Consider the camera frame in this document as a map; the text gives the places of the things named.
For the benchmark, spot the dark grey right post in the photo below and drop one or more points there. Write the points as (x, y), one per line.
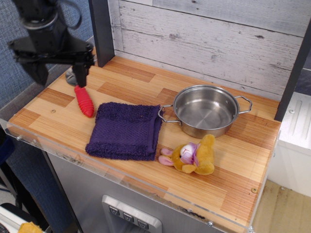
(295, 74)

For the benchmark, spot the white appliance at right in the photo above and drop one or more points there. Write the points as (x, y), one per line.
(290, 165)

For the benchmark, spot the silver dispenser panel with buttons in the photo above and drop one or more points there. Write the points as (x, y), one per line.
(130, 216)

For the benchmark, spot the dark grey left post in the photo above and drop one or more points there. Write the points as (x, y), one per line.
(102, 31)

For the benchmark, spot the stainless steel pot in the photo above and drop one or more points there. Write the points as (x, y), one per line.
(205, 109)

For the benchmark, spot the purple folded cloth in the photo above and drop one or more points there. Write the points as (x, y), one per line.
(125, 132)

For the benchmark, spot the yellow black object bottom left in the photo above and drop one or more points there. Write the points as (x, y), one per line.
(29, 227)

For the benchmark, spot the clear acrylic edge guard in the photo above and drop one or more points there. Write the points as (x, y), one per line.
(224, 201)

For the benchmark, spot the dark grey post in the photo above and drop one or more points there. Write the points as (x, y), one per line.
(102, 31)
(295, 74)

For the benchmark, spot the yellow plush bunny toy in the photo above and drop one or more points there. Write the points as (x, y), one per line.
(191, 157)

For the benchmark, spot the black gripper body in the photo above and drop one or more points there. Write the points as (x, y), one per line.
(50, 42)

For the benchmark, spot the red handled metal spoon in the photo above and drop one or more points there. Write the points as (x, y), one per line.
(84, 101)

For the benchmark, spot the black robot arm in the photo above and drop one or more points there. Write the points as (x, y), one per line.
(39, 10)

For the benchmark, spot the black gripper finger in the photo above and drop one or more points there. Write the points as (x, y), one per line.
(81, 72)
(37, 71)

